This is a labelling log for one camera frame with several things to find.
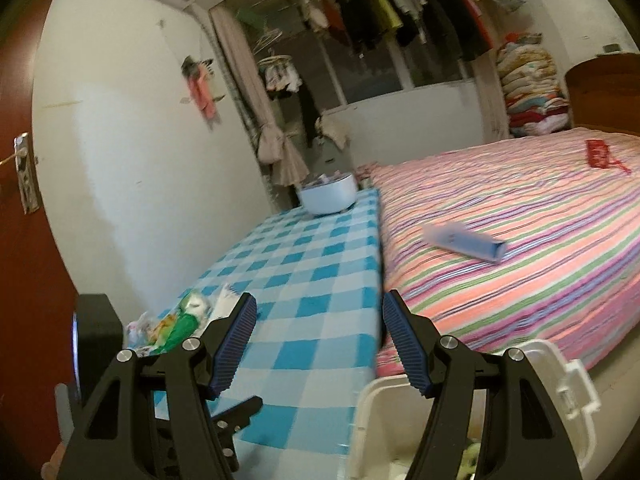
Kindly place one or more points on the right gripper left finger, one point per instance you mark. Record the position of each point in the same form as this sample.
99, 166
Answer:
148, 417

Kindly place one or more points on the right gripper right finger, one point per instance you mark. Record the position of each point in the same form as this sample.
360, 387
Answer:
523, 434

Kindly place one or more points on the clear bag of snacks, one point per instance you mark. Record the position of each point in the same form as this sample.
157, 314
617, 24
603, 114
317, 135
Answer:
140, 334

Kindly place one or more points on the green tissue pack bag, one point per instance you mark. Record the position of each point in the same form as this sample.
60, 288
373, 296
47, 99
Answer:
193, 313

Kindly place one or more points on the white paper bag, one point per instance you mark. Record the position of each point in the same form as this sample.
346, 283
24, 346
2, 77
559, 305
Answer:
224, 304

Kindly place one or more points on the green plush toy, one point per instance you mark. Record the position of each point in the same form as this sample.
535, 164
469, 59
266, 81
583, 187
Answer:
467, 468

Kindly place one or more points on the red wooden door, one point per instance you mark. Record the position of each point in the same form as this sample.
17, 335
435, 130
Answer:
37, 295

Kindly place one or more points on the striped pink bed sheet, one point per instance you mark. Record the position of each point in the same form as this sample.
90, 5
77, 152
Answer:
570, 273

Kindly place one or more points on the white blue long box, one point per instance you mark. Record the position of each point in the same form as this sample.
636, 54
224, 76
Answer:
457, 238

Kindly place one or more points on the white round bowl container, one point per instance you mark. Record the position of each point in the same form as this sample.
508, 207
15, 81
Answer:
328, 195

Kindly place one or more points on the red pouch with tassel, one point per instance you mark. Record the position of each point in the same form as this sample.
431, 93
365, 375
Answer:
599, 156

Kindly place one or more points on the round sock drying hanger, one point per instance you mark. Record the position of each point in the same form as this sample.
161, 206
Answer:
279, 75

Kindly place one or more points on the beige tied curtain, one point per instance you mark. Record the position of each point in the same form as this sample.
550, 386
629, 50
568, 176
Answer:
274, 147

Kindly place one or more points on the stack of folded quilts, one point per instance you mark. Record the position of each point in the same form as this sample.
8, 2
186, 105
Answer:
534, 100

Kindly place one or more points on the right beige curtain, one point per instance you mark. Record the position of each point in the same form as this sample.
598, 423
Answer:
490, 96

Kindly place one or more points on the dark wooden headboard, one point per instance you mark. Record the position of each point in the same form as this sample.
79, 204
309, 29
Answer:
604, 93

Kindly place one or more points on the hanging clothes row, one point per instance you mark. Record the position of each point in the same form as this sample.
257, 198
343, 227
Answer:
456, 29

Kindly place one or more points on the metal door handle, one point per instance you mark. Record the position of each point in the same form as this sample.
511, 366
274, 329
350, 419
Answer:
23, 160

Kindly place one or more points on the pink cloth on wall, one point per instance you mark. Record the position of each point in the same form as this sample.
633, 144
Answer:
201, 84

